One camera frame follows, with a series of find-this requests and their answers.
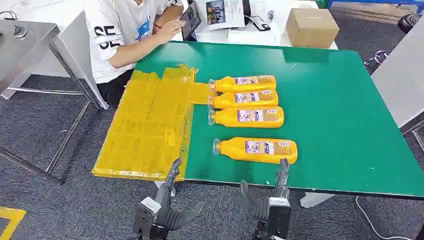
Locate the round metal fixture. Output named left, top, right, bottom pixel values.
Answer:
left=13, top=24, right=29, bottom=39

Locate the black phone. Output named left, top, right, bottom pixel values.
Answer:
left=249, top=15, right=272, bottom=32

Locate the chrome stool base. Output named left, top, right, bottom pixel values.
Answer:
left=363, top=50, right=392, bottom=66

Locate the brown cardboard box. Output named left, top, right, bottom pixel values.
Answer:
left=285, top=7, right=340, bottom=50

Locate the white floor cable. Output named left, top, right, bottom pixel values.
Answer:
left=355, top=196, right=415, bottom=240

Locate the orange drink bottle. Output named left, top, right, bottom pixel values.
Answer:
left=208, top=75, right=277, bottom=94
left=212, top=136, right=298, bottom=165
left=207, top=89, right=279, bottom=111
left=207, top=106, right=285, bottom=129

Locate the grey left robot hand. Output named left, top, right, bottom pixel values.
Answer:
left=154, top=156, right=207, bottom=232

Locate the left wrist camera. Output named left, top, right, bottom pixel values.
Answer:
left=133, top=196, right=170, bottom=240

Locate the person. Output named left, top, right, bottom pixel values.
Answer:
left=82, top=0, right=186, bottom=110

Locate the black cable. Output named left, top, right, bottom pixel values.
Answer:
left=0, top=10, right=19, bottom=21

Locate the pale grey table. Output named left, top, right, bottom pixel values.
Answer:
left=370, top=20, right=424, bottom=153

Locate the printed paper sheet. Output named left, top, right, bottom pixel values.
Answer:
left=194, top=0, right=247, bottom=33

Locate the green table mat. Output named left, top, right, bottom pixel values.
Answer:
left=134, top=41, right=424, bottom=200

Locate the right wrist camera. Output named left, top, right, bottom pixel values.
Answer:
left=252, top=197, right=292, bottom=240

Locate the yellow floor tape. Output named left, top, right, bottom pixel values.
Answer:
left=0, top=206, right=27, bottom=240

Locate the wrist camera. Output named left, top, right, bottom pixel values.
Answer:
left=252, top=197, right=292, bottom=240
left=133, top=196, right=170, bottom=240

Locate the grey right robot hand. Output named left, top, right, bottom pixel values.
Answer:
left=239, top=157, right=291, bottom=222

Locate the black stool seat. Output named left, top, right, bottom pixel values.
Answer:
left=397, top=13, right=424, bottom=35

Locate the steel bench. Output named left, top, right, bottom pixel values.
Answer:
left=0, top=19, right=102, bottom=186

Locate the yellow sheet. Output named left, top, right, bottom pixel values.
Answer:
left=91, top=64, right=218, bottom=182

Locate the blue metal frame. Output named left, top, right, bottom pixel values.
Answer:
left=326, top=0, right=424, bottom=7

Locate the person's right hand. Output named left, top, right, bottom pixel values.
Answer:
left=155, top=19, right=186, bottom=46

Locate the black tablet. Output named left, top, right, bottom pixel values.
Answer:
left=179, top=1, right=203, bottom=42

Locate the white desk with side panel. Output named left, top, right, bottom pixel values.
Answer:
left=0, top=0, right=110, bottom=111

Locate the black upright device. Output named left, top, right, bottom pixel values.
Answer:
left=242, top=0, right=252, bottom=27

